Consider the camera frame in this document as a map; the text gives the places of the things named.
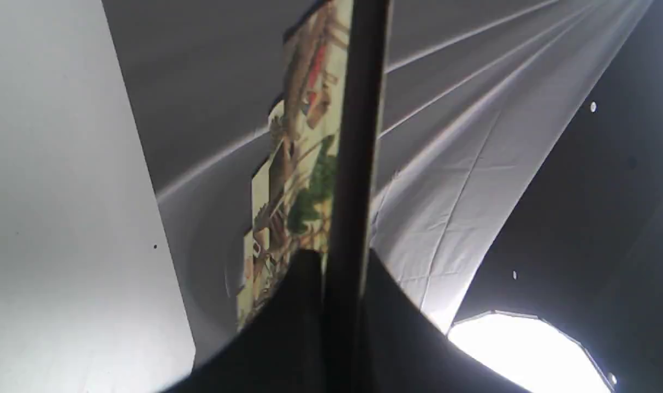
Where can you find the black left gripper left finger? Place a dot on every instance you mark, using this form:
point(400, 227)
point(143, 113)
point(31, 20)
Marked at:
point(281, 350)

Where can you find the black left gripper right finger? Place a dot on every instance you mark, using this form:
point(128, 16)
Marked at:
point(404, 352)

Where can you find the cream paper folding fan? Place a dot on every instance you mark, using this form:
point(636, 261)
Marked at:
point(313, 190)

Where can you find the bright octagonal softbox light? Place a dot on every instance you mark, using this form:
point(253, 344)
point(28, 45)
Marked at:
point(530, 352)

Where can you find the grey fabric backdrop curtain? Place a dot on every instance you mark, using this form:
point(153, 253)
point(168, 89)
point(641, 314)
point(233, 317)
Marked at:
point(477, 94)

